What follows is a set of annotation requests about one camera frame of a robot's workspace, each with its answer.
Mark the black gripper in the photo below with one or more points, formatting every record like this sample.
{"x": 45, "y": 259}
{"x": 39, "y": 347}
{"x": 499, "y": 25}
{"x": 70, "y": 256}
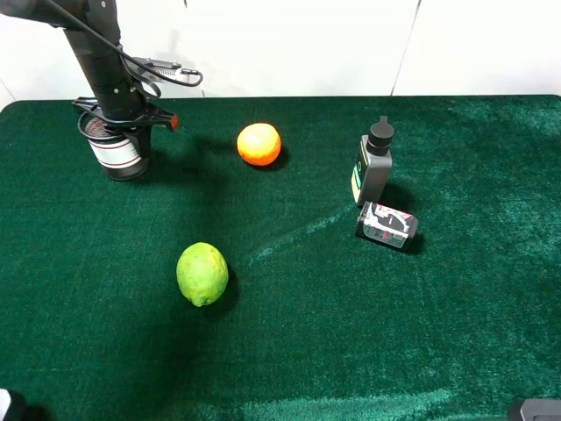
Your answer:
{"x": 138, "y": 122}

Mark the black mesh pen cup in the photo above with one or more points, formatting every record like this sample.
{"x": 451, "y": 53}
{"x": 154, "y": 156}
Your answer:
{"x": 116, "y": 154}

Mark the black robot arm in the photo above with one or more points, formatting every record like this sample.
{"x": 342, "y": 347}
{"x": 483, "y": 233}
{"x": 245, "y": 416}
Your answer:
{"x": 92, "y": 31}

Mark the orange mandarin fruit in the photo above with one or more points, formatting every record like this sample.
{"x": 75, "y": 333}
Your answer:
{"x": 259, "y": 144}

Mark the green lime fruit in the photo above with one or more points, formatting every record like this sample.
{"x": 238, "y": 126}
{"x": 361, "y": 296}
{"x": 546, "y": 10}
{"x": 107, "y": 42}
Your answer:
{"x": 202, "y": 274}

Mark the green felt table cloth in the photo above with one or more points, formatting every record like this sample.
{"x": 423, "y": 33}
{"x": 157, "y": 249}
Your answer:
{"x": 315, "y": 323}

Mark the grey bottle with black cap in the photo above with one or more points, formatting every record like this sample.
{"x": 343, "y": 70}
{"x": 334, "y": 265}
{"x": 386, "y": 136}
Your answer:
{"x": 373, "y": 164}

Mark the small black patterned box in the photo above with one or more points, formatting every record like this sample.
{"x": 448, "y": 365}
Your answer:
{"x": 386, "y": 226}

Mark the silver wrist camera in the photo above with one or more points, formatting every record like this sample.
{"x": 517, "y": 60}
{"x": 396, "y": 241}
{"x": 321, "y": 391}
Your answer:
{"x": 169, "y": 69}

